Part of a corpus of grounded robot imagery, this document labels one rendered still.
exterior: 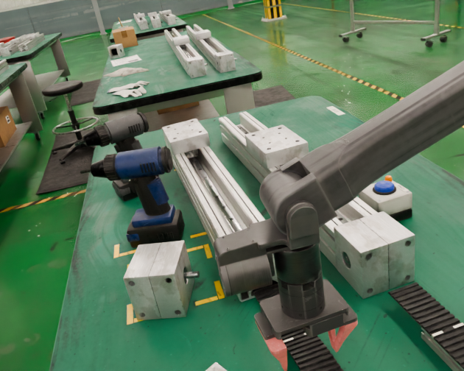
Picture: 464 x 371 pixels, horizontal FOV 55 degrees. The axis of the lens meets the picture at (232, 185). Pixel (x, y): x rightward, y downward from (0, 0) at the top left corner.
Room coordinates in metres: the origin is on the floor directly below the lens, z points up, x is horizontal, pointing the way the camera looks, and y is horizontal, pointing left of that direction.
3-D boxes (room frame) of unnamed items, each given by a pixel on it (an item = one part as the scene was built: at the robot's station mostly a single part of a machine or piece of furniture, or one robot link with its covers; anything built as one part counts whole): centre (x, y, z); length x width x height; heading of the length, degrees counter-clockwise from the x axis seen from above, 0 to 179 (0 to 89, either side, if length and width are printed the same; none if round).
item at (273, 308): (0.46, -0.06, 0.92); 0.10 x 0.07 x 0.07; 102
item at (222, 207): (1.03, 0.06, 0.82); 0.80 x 0.10 x 0.09; 12
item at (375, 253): (0.64, -0.23, 0.83); 0.12 x 0.09 x 0.10; 102
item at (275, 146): (1.07, -0.13, 0.87); 0.16 x 0.11 x 0.07; 12
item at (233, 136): (1.07, -0.13, 0.82); 0.80 x 0.10 x 0.09; 12
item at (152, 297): (0.67, 0.15, 0.83); 0.11 x 0.10 x 0.10; 81
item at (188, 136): (1.27, 0.11, 0.87); 0.16 x 0.11 x 0.07; 12
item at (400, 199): (0.82, -0.31, 0.81); 0.10 x 0.08 x 0.06; 102
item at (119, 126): (1.17, 0.29, 0.89); 0.20 x 0.08 x 0.22; 117
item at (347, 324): (0.46, -0.09, 0.85); 0.07 x 0.07 x 0.09; 12
